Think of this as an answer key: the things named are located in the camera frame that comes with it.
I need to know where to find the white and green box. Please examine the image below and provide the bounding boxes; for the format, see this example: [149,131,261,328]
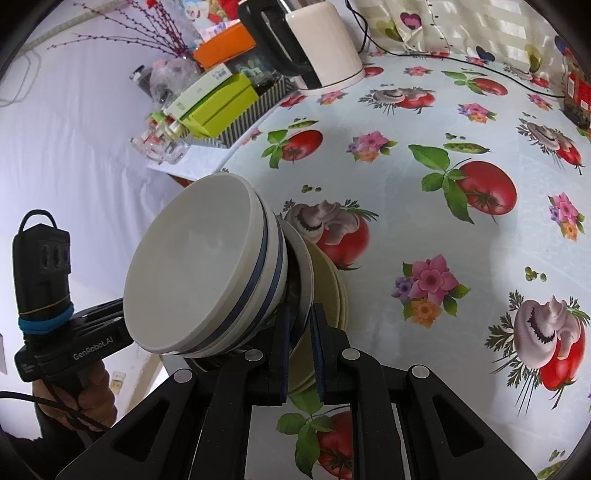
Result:
[164,64,232,118]

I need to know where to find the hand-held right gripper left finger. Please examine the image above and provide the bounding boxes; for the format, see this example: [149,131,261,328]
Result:
[55,302,293,480]

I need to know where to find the person's left hand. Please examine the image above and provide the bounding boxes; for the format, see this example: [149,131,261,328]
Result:
[33,358,117,432]

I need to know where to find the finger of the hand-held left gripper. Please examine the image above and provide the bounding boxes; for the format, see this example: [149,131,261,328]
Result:
[76,314,128,340]
[74,298,125,324]

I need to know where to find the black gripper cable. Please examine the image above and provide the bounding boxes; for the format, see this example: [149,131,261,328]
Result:
[0,391,112,432]

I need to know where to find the striped tray box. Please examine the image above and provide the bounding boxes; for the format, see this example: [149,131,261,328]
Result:
[185,76,296,148]

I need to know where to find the cream electric kettle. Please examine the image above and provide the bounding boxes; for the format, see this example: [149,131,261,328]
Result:
[238,0,365,90]

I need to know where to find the dark bottle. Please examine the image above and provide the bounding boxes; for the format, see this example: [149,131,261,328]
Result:
[131,65,155,97]

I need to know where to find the colourful cartoon box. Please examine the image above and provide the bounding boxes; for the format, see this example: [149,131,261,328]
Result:
[182,0,222,38]

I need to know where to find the white bowl with blue stripe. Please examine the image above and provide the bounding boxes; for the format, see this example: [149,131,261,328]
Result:
[185,178,289,358]
[122,174,271,356]

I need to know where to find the black power cable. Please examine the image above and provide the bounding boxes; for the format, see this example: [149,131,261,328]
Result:
[346,0,566,97]

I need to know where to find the dark printed box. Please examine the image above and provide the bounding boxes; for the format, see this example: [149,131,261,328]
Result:
[233,55,278,93]

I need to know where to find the white kettle base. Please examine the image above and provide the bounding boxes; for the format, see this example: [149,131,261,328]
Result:
[295,65,366,96]

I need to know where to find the clear plastic bag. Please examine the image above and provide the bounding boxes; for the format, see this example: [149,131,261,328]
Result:
[148,58,204,104]

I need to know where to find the orange box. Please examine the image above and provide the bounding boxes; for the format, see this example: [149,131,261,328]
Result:
[193,23,257,70]

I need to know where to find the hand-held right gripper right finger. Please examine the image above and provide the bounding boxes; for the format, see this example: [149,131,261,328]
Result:
[311,302,539,480]

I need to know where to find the cluster of small bottles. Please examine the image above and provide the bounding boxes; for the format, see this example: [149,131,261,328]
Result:
[130,113,190,164]

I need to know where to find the purple decorative branches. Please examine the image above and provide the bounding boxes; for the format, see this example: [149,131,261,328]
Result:
[46,0,199,63]

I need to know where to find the steel bowl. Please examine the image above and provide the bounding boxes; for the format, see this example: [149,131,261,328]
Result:
[185,222,315,370]

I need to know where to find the person's left forearm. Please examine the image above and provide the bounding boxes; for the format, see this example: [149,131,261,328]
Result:
[0,406,107,480]

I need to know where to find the cream curtain with hearts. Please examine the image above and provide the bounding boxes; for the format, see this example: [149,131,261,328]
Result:
[351,0,591,79]

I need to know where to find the chili sauce jar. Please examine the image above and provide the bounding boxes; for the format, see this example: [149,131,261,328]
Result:
[563,46,591,130]

